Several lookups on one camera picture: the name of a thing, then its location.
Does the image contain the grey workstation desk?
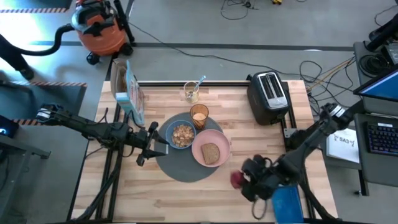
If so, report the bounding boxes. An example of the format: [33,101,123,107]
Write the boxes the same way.
[320,40,398,197]

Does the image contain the long black floor cable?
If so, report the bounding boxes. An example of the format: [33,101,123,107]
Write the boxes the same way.
[129,21,315,78]

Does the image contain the tangled floor cables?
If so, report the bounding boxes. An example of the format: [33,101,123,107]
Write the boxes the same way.
[300,57,360,116]

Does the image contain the red apple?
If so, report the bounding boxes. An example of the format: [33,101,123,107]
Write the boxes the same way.
[229,170,250,190]

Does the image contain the white printed paper sheet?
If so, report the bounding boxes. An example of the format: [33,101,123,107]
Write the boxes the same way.
[326,128,360,164]

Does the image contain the orange shop vacuum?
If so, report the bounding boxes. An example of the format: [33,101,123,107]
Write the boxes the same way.
[17,24,76,57]
[70,0,136,66]

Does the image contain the spoon with light blue handle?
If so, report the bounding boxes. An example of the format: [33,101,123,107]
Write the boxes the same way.
[186,75,206,100]

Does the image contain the looped black floor cable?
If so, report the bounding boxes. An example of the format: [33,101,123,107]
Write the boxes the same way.
[219,0,259,21]

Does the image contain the cinnamon squares cereal box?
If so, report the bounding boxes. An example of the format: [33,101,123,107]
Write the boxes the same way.
[110,58,147,126]

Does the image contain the grey round woven placemat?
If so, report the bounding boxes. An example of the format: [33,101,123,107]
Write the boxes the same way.
[154,112,226,184]

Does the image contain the black cylindrical stand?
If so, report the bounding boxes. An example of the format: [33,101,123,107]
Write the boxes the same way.
[365,14,398,53]

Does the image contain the black two-slot toaster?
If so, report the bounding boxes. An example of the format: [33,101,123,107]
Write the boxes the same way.
[246,71,291,126]

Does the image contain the brown toast slice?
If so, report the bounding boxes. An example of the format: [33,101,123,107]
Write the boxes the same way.
[200,142,221,166]

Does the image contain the grey side table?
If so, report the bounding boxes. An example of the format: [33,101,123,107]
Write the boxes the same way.
[0,133,52,224]

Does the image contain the computer monitor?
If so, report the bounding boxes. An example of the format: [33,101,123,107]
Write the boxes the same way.
[353,67,398,104]

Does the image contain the blue bowl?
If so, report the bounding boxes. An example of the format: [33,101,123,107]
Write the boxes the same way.
[165,119,197,151]

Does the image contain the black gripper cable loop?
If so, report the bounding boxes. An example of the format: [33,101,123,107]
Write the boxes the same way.
[251,198,269,220]

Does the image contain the amber ribbed tumbler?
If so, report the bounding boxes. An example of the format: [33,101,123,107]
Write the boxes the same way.
[189,103,210,131]

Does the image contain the yellow floor cable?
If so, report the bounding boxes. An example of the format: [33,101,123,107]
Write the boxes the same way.
[307,58,356,91]

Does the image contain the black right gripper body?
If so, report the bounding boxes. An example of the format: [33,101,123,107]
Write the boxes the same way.
[245,154,282,203]

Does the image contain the person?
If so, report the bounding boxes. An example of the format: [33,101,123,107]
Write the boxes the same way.
[0,32,35,81]

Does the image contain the black box with blue light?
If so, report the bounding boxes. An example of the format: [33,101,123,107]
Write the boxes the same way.
[0,114,20,139]

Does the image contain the pink plate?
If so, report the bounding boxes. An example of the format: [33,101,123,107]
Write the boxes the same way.
[191,129,232,169]

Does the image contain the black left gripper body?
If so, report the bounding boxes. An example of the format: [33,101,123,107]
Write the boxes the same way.
[133,121,160,167]

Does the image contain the black backlit keyboard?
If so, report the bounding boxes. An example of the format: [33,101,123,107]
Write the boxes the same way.
[366,121,398,156]

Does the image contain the cinnamon cereal squares heap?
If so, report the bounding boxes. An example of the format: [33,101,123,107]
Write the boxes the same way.
[171,124,195,148]

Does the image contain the coiled black cables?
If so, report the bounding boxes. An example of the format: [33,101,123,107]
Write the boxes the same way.
[358,54,391,78]

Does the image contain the blue plastic basket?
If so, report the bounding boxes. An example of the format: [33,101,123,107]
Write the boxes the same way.
[272,185,305,223]

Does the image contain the dark hazard-striped floor mat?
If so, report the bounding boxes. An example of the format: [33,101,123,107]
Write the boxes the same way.
[0,0,74,14]
[0,80,88,126]

